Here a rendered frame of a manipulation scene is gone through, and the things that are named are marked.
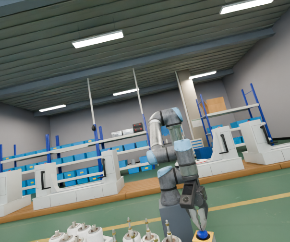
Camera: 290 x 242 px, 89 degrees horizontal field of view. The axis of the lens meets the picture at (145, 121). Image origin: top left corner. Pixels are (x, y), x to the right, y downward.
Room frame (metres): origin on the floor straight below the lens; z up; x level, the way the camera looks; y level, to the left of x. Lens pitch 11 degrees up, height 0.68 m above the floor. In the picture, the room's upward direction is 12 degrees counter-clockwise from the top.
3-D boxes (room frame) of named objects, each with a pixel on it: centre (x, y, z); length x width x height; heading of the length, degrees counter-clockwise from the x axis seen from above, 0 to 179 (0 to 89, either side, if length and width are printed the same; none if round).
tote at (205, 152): (5.03, -1.67, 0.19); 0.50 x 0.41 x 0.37; 3
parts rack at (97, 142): (5.55, 2.72, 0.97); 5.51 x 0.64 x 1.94; 88
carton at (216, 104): (5.38, -2.56, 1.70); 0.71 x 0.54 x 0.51; 91
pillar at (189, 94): (6.86, -2.28, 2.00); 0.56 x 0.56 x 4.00; 88
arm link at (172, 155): (0.78, -0.14, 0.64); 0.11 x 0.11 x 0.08; 83
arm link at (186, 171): (0.68, -0.14, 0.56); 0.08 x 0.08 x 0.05
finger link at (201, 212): (0.67, -0.16, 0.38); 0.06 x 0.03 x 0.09; 150
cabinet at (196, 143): (6.09, -1.79, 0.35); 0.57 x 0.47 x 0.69; 178
